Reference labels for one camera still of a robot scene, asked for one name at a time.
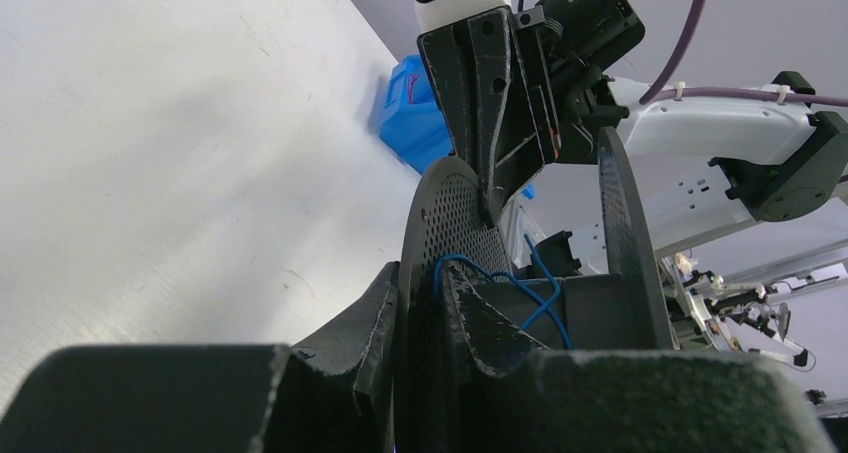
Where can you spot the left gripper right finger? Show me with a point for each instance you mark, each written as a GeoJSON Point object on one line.
{"type": "Point", "coordinates": [511, 395]}

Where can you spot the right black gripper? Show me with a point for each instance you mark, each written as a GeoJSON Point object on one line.
{"type": "Point", "coordinates": [522, 88]}

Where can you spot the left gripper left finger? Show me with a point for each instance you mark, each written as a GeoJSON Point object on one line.
{"type": "Point", "coordinates": [330, 392]}

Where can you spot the black cable spool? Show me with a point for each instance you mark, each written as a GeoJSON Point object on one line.
{"type": "Point", "coordinates": [622, 309]}

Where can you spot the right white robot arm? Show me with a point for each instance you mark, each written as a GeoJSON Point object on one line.
{"type": "Point", "coordinates": [775, 153]}

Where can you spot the blue plastic bin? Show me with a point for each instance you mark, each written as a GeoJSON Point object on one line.
{"type": "Point", "coordinates": [412, 125]}

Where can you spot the aluminium frame rail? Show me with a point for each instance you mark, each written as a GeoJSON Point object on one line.
{"type": "Point", "coordinates": [798, 273]}

